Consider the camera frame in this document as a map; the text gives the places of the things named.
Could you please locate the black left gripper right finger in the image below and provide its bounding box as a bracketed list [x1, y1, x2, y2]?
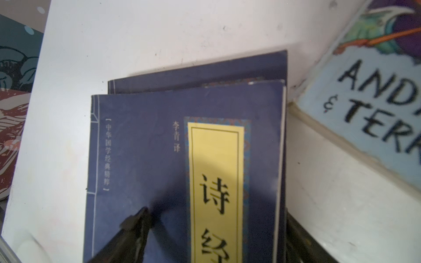
[286, 212, 338, 263]

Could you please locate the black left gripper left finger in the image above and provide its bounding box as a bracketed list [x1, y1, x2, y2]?
[90, 207, 151, 263]

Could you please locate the blue book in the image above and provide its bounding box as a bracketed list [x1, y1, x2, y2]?
[83, 80, 287, 263]
[108, 50, 288, 94]

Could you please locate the Treehouse colourful paperback book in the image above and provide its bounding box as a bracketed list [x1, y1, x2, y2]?
[292, 1, 421, 197]

